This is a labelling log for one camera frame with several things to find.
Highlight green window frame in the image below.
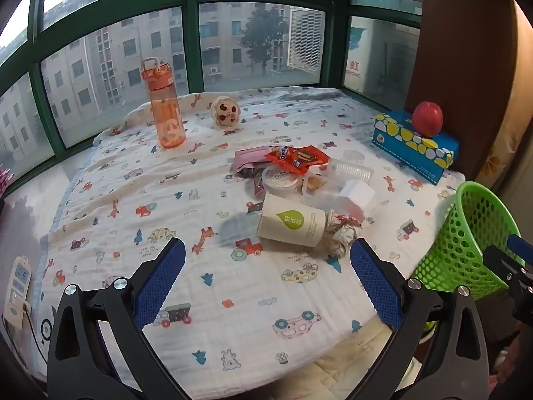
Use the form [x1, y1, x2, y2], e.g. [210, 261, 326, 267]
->
[0, 0, 421, 194]

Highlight white paper cup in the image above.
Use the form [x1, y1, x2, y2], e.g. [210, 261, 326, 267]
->
[255, 192, 326, 248]

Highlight ribbed clear plastic cup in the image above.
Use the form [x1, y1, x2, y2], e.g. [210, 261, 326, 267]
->
[327, 159, 374, 184]

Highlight printed cartoon blanket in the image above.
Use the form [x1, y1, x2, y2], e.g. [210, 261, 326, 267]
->
[39, 87, 467, 396]

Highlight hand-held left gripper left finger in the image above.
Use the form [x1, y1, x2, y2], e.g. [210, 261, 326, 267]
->
[47, 237, 187, 400]

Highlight orange water bottle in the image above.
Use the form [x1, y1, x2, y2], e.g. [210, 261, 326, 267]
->
[140, 57, 187, 150]

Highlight pink snack wrapper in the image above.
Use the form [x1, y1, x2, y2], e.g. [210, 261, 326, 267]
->
[233, 146, 275, 178]

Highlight small white box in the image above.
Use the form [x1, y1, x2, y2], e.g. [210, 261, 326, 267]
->
[339, 179, 375, 210]

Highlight green plastic mesh basket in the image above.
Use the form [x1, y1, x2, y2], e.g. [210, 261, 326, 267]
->
[410, 181, 523, 301]

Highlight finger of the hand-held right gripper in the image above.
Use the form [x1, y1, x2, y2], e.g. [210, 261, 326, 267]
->
[507, 234, 533, 265]
[483, 245, 526, 296]

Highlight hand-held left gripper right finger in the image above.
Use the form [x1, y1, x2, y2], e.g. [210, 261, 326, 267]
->
[350, 237, 490, 400]

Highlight outdoor air conditioner unit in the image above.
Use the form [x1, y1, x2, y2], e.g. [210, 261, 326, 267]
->
[287, 7, 326, 73]

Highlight plush strawberry cake toy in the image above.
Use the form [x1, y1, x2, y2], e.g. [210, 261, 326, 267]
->
[209, 96, 243, 128]

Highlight white round plastic lid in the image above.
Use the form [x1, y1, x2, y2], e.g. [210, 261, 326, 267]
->
[262, 164, 302, 194]

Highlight white power strip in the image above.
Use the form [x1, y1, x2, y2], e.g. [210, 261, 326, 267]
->
[3, 256, 32, 328]

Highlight red apple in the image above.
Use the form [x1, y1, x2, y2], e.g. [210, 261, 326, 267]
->
[412, 101, 444, 137]

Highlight blue tissue box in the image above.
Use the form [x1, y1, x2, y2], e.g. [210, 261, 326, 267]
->
[372, 110, 460, 186]

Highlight crumpled paper wrapper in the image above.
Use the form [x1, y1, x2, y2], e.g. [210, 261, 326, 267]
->
[325, 210, 365, 257]

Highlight red snack wrapper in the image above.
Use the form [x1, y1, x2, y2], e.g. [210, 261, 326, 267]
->
[264, 144, 329, 174]

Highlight brown wooden cabinet panel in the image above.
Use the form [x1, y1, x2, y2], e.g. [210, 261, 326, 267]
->
[406, 0, 517, 184]

